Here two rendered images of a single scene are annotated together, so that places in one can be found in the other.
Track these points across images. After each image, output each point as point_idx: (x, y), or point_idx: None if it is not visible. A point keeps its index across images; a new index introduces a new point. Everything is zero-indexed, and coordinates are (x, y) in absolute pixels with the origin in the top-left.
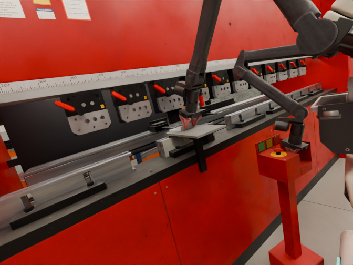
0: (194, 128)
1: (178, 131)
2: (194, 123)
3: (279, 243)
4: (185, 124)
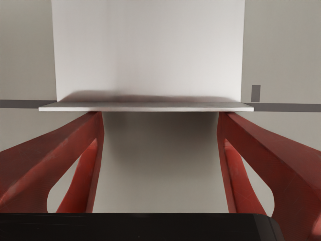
0: (197, 156)
1: (54, 44)
2: (223, 162)
3: None
4: (58, 210)
